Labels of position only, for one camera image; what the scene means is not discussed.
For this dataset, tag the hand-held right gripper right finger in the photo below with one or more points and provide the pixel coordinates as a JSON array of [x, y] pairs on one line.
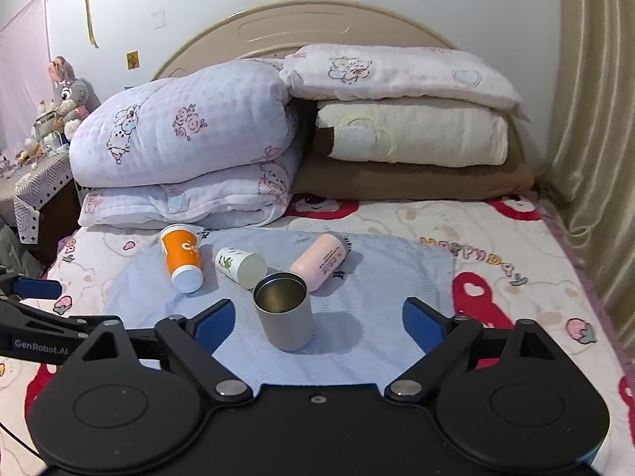
[[421, 318]]

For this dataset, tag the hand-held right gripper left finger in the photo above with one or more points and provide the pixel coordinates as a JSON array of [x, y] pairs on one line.
[[217, 320]]

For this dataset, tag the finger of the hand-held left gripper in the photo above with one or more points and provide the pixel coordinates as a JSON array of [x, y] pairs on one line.
[[37, 288], [49, 316]]

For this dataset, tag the small white paper cup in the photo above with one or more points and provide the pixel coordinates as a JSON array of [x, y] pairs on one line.
[[232, 261]]

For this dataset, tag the grey metal cup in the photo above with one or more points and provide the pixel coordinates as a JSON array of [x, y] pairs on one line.
[[285, 327]]

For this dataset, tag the orange paper cup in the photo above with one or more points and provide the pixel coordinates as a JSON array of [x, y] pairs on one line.
[[181, 254]]

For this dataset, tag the pink insulated cup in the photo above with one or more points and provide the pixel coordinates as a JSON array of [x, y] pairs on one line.
[[320, 261]]

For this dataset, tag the dark grey cloth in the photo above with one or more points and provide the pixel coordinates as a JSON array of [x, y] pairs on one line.
[[17, 250]]

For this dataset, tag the light blue cloth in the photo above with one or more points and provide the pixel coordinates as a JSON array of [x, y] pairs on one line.
[[377, 277]]

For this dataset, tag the nightstand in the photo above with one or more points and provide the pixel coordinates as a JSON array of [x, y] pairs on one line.
[[54, 223]]

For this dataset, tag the patterned white cloth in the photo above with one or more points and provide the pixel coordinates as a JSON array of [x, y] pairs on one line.
[[42, 183]]

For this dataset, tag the brown pillow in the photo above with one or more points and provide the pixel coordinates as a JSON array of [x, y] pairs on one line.
[[407, 181]]

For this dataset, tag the cream pillow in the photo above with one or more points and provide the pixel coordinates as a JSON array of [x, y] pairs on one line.
[[426, 134]]

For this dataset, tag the grey plush rabbit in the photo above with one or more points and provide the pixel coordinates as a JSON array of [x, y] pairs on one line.
[[69, 96]]

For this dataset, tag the folded white printed quilt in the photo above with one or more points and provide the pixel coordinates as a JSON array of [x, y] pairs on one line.
[[198, 124]]

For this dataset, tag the pink curtain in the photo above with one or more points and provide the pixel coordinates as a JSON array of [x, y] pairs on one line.
[[25, 69]]

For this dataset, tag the pink printed pillow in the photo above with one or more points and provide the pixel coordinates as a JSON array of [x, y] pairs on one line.
[[397, 72]]

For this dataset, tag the beige curtain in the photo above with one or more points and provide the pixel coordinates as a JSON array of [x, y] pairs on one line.
[[590, 134]]

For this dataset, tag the yellow tape strip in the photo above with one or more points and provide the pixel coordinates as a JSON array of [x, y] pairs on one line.
[[89, 5]]

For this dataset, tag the beige headboard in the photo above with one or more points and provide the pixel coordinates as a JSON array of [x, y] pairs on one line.
[[297, 25]]

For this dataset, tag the yellow wall sticker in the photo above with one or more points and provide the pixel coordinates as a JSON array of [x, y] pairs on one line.
[[132, 59]]

